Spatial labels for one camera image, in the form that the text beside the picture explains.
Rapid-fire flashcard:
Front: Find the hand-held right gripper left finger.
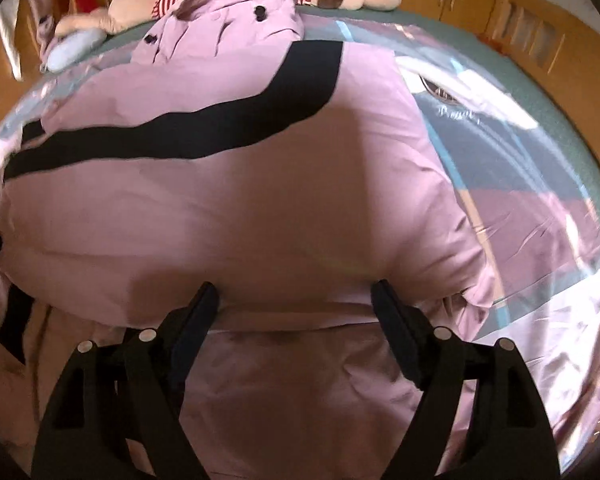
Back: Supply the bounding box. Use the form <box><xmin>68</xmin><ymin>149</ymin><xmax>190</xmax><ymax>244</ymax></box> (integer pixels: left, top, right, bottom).
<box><xmin>32</xmin><ymin>281</ymin><xmax>220</xmax><ymax>480</ymax></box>

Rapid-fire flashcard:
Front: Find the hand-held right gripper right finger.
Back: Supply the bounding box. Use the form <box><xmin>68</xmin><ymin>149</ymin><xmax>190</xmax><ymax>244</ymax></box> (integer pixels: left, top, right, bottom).
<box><xmin>370</xmin><ymin>279</ymin><xmax>564</xmax><ymax>480</ymax></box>

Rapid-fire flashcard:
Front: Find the pink coat with black stripe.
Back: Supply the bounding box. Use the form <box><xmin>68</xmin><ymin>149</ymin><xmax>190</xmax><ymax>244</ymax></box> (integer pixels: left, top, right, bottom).
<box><xmin>0</xmin><ymin>0</ymin><xmax>496</xmax><ymax>480</ymax></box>

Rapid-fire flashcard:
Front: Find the light blue plush cushion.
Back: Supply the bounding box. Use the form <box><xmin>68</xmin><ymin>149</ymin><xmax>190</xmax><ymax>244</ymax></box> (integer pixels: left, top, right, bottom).
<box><xmin>42</xmin><ymin>27</ymin><xmax>106</xmax><ymax>73</ymax></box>

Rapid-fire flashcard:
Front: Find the wooden panel with glass panes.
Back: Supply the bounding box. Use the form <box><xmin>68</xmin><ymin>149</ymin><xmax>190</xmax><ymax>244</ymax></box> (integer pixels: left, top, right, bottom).
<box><xmin>487</xmin><ymin>0</ymin><xmax>600</xmax><ymax>96</ymax></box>

